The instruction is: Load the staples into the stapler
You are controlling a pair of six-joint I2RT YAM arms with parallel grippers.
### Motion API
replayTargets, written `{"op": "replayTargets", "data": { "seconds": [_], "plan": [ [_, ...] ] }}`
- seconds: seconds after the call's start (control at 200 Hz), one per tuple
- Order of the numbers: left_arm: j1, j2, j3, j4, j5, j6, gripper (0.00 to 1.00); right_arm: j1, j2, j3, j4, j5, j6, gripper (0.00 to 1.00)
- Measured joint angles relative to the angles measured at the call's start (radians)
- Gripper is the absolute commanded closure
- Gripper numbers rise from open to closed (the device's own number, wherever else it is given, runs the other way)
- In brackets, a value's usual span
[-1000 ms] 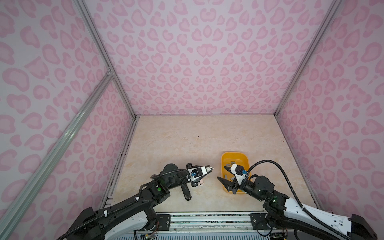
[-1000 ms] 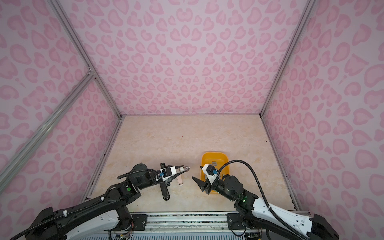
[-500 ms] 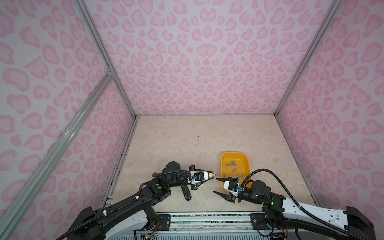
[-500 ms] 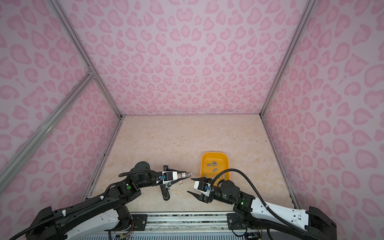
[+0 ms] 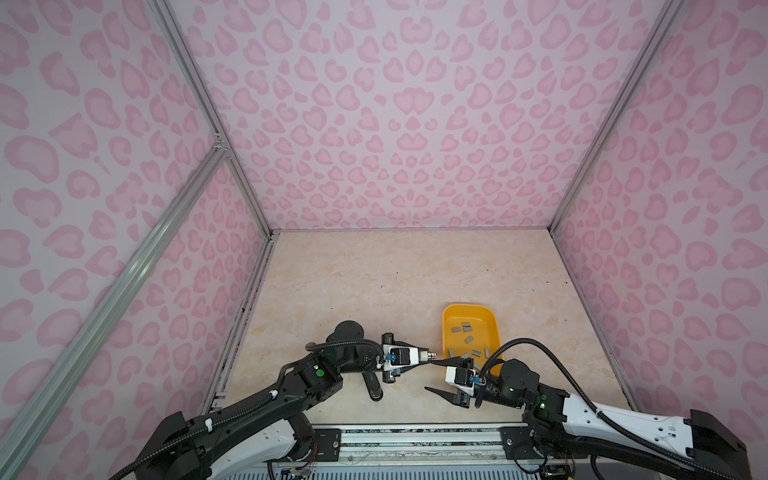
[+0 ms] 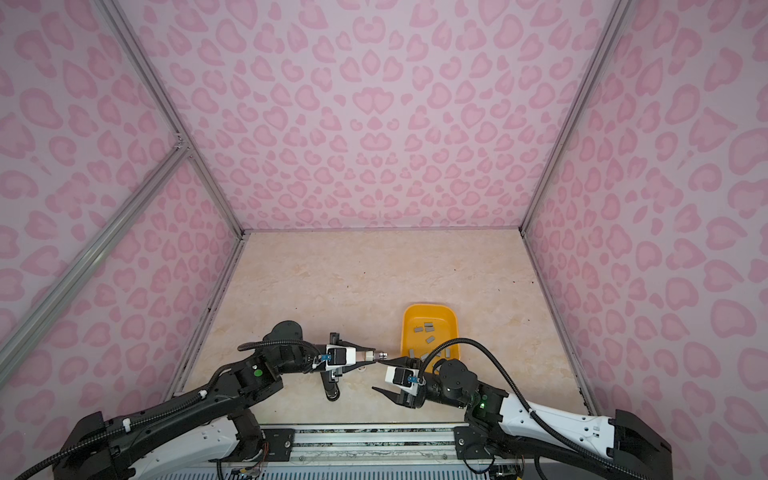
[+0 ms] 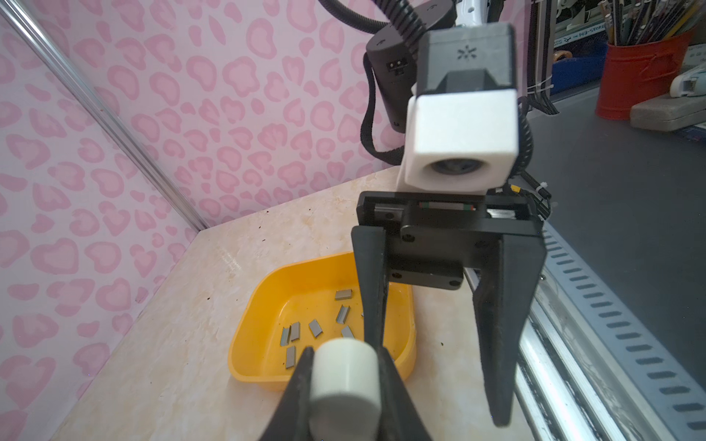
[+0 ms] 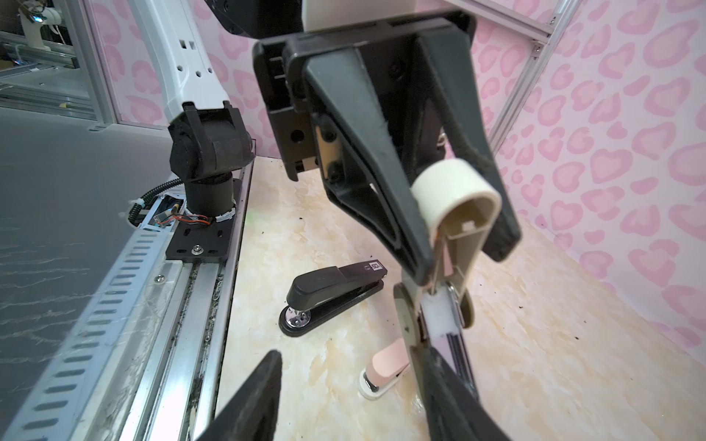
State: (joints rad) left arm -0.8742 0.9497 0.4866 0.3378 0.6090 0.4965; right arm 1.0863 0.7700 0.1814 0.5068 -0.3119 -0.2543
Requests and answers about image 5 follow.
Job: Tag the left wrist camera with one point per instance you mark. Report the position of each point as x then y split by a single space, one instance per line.
401 356

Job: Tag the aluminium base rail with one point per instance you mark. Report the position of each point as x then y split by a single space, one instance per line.
405 443

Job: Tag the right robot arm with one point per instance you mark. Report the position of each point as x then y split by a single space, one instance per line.
695 446

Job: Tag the diagonal aluminium frame bar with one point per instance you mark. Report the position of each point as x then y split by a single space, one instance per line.
40 412

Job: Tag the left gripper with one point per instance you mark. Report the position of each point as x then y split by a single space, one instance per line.
386 339

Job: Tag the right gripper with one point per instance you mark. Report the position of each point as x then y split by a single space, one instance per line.
466 400

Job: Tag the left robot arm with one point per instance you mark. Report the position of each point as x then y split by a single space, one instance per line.
271 424

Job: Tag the yellow plastic tray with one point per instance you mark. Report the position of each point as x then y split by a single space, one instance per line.
480 342

